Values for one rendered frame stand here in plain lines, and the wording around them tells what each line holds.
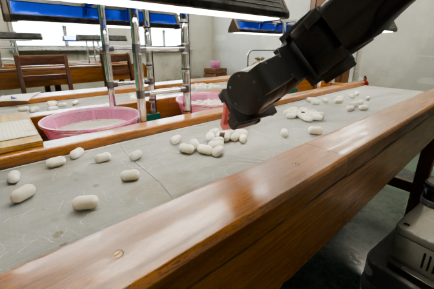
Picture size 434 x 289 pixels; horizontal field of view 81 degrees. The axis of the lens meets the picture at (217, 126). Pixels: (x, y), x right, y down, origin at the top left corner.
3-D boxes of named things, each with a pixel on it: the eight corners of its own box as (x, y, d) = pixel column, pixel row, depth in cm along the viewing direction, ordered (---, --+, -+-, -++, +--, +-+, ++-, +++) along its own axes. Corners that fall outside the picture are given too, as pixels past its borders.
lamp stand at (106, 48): (161, 122, 102) (152, -1, 89) (110, 132, 89) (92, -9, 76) (140, 113, 116) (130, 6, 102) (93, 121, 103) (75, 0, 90)
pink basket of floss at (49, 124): (155, 133, 88) (152, 107, 85) (117, 168, 63) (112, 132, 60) (83, 131, 91) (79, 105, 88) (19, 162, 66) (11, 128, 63)
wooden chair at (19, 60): (38, 165, 217) (13, 55, 190) (33, 150, 249) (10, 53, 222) (93, 152, 244) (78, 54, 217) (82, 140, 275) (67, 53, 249)
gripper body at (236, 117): (215, 95, 43) (239, 68, 38) (255, 88, 49) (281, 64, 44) (232, 128, 42) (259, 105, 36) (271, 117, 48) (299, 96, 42)
